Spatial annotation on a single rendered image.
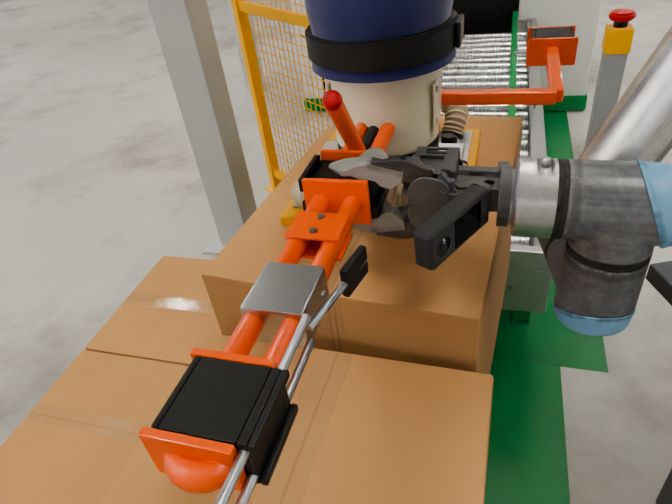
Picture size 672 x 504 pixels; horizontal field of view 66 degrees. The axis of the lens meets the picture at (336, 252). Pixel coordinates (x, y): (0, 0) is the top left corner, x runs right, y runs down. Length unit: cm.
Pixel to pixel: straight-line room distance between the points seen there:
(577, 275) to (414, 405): 24
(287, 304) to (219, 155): 192
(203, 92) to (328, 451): 183
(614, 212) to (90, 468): 106
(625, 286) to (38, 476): 113
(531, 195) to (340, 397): 33
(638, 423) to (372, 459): 138
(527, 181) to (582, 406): 137
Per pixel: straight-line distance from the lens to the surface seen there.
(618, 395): 196
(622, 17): 178
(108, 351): 147
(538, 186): 60
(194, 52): 222
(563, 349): 204
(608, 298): 67
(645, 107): 73
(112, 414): 132
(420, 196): 61
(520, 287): 151
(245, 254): 80
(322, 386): 68
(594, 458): 180
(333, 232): 55
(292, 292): 48
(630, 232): 62
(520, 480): 171
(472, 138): 102
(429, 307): 66
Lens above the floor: 147
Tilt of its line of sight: 37 degrees down
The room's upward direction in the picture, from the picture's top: 8 degrees counter-clockwise
